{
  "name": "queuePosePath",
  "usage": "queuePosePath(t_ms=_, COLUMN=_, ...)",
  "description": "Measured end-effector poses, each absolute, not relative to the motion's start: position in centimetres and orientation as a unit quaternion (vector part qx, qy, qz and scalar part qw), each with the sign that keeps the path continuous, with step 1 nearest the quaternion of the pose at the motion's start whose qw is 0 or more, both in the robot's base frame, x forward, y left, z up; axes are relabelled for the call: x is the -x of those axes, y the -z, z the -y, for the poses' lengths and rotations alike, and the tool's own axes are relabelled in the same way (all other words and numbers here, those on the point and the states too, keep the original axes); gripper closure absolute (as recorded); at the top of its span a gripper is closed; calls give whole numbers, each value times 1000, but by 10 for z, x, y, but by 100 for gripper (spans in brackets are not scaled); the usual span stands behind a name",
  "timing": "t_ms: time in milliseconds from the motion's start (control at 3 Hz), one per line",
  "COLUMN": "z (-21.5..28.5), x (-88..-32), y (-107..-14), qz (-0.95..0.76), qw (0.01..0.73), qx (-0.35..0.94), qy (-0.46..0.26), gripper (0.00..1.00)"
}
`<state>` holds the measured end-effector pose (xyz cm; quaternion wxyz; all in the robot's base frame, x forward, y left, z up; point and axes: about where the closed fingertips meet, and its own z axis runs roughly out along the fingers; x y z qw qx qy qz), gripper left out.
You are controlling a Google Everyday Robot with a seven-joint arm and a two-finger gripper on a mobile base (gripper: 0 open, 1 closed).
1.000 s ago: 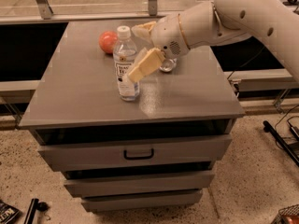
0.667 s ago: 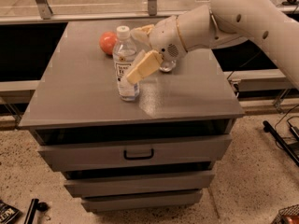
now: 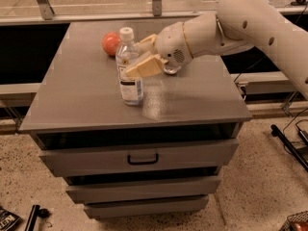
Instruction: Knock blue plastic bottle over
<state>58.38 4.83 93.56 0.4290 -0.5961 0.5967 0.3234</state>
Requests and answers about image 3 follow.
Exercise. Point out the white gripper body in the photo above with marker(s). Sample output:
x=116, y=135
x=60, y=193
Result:
x=171, y=46

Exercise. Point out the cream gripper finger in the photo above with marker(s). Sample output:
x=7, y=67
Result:
x=147, y=44
x=146, y=67

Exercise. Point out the clear plastic tea bottle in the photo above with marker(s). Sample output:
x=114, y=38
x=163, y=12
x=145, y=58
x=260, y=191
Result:
x=127, y=52

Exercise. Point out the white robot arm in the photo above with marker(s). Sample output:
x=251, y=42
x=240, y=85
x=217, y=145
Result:
x=234, y=26

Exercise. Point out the red apple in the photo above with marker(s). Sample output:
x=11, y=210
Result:
x=110, y=43

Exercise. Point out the grey drawer cabinet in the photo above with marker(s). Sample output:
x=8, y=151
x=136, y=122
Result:
x=79, y=105

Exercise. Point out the top grey drawer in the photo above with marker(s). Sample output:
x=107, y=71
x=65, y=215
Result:
x=113, y=159

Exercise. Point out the grey drawer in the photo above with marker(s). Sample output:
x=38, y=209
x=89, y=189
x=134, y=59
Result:
x=113, y=159
x=146, y=207
x=141, y=190

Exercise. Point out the middle grey drawer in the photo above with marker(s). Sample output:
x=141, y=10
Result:
x=141, y=190

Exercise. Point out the metal window railing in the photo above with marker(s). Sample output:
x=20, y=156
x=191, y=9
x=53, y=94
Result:
x=57, y=11

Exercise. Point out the black stand leg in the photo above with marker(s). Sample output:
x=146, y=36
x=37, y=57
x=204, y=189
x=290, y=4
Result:
x=277, y=133

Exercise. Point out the bottom grey drawer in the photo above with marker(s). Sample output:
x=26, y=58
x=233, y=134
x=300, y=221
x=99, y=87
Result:
x=146, y=207

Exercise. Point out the black tube on floor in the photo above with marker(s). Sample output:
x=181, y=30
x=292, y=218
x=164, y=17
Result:
x=32, y=218

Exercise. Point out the black snack packet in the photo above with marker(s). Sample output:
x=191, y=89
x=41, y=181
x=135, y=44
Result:
x=8, y=220

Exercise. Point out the black drawer handle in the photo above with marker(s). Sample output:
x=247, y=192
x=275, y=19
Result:
x=142, y=160

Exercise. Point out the black wire basket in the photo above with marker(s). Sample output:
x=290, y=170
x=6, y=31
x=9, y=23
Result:
x=296, y=222

